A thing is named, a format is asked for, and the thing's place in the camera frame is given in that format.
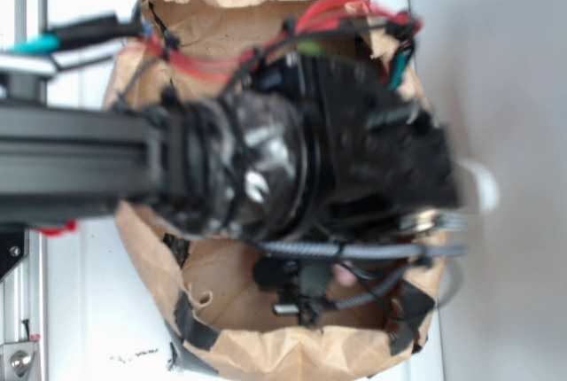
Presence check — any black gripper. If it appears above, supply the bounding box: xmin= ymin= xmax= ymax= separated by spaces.
xmin=252 ymin=53 xmax=461 ymax=238

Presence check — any pink plush bunny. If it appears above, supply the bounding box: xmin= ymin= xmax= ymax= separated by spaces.
xmin=332 ymin=261 xmax=358 ymax=288

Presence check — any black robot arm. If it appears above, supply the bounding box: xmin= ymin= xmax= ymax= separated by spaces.
xmin=1 ymin=51 xmax=460 ymax=243

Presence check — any green fuzzy plush toy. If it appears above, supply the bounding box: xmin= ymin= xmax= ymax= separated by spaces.
xmin=296 ymin=41 xmax=325 ymax=57

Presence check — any brown paper bag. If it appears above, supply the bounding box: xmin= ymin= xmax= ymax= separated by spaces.
xmin=115 ymin=0 xmax=445 ymax=380

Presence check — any white plastic tray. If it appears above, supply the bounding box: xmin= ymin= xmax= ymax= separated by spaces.
xmin=45 ymin=0 xmax=445 ymax=380

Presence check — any grey braided cable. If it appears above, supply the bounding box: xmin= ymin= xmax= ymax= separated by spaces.
xmin=259 ymin=238 xmax=470 ymax=311

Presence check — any red wire bundle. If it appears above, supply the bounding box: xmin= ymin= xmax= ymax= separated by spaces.
xmin=121 ymin=0 xmax=422 ymax=85

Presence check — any black metal bracket plate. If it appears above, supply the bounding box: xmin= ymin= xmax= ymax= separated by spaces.
xmin=0 ymin=227 xmax=29 ymax=281

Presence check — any aluminium frame rail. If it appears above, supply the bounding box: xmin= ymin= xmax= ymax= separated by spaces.
xmin=1 ymin=0 xmax=48 ymax=380

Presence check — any silver corner bracket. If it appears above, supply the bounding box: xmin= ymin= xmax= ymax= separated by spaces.
xmin=1 ymin=341 xmax=42 ymax=381

